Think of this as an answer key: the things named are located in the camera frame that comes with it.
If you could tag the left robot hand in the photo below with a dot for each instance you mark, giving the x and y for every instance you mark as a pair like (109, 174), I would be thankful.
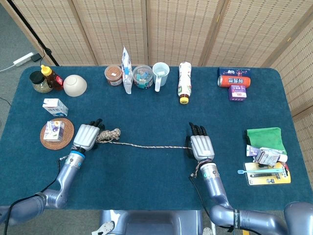
(85, 135)

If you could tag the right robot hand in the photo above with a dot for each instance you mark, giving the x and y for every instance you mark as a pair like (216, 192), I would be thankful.
(201, 147)

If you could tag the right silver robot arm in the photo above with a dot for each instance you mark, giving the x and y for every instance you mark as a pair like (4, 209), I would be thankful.
(217, 191)

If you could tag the round woven coaster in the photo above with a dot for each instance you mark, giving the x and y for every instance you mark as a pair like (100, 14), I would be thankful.
(68, 137)

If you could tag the small purple drink carton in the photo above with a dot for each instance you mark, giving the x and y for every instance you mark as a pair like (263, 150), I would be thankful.
(53, 131)

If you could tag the white blue milk carton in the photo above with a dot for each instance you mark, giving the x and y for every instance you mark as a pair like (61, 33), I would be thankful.
(55, 107)

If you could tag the crumpled white packets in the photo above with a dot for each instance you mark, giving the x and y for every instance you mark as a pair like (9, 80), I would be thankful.
(250, 150)

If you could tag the cream upturned bowl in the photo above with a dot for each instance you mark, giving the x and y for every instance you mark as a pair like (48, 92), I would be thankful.
(74, 85)

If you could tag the blue carpet table mat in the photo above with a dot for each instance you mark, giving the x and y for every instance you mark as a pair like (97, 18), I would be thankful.
(146, 176)

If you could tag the light blue toothbrush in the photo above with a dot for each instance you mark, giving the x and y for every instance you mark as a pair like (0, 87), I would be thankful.
(259, 171)

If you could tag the purple small box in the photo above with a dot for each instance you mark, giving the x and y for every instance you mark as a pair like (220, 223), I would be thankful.
(237, 93)

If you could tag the honey bottle yellow cap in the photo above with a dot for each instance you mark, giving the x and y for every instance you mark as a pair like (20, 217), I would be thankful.
(54, 79)

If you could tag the green folded cloth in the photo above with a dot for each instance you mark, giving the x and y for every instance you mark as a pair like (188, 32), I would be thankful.
(266, 137)

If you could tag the clear tub brown sauce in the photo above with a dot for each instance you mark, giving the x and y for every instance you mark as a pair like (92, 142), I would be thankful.
(113, 76)

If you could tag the crumpled foil package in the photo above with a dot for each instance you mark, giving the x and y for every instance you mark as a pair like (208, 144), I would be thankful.
(267, 156)

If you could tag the white bottle yellow cap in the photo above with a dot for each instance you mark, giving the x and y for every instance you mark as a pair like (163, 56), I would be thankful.
(185, 80)

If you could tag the glass jar black lid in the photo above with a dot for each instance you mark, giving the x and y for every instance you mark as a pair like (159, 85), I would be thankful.
(40, 82)

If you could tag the white standing pouch bag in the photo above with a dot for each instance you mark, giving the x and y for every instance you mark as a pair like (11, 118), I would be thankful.
(127, 78)

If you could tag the orange drink can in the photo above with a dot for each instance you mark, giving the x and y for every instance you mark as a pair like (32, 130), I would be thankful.
(234, 81)

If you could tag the yellow razor blister pack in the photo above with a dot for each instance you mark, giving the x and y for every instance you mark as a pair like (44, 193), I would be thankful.
(269, 180)

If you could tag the light blue measuring cup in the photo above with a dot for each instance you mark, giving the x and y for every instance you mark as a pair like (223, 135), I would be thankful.
(164, 76)

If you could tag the clear jar of clips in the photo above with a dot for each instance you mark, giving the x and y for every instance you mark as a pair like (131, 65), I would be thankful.
(143, 77)

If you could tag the dark blue box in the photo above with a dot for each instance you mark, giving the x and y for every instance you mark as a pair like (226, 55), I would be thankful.
(234, 71)

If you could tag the silver robot torso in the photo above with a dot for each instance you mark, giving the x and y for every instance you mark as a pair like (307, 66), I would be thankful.
(151, 221)

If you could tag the black power adapter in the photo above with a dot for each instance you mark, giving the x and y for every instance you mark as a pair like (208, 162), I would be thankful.
(36, 57)

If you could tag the white power strip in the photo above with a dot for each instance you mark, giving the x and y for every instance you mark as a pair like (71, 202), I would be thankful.
(23, 59)

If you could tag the black stand pole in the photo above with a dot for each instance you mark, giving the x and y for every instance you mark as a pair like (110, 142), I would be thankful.
(31, 33)

